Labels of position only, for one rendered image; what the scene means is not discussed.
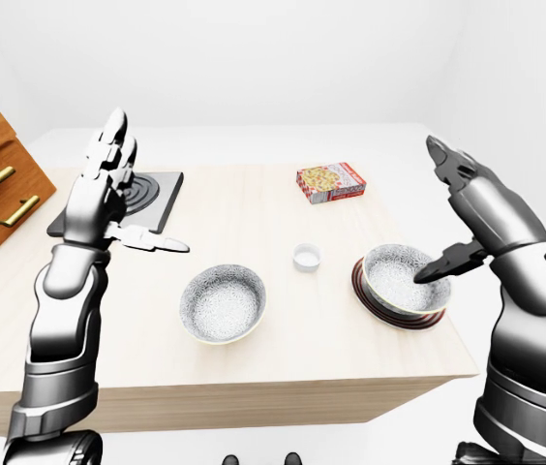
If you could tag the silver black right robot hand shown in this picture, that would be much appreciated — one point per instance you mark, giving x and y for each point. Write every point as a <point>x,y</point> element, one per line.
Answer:
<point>495,213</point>

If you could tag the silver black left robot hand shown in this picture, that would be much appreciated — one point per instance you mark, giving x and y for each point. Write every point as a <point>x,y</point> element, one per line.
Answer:
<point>86,208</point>

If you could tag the flat dark stove plate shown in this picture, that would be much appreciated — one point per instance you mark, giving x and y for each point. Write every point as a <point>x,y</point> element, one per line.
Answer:
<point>161,198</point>

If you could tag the patterned black white bowl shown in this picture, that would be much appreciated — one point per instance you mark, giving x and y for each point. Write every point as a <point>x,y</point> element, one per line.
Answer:
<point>222,305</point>
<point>394,286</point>

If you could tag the plate with red rings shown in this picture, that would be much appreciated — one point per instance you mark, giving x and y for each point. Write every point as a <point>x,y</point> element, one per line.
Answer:
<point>399,320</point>

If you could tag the printed red food box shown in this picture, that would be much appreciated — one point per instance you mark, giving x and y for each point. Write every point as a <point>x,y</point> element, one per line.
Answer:
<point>328,181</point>

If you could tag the small white ramekin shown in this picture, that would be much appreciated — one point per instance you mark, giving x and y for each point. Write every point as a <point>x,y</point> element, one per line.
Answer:
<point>307,259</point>

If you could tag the small dark shape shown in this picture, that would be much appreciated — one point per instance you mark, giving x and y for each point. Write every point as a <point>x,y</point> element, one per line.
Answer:
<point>230,460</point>
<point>293,459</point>

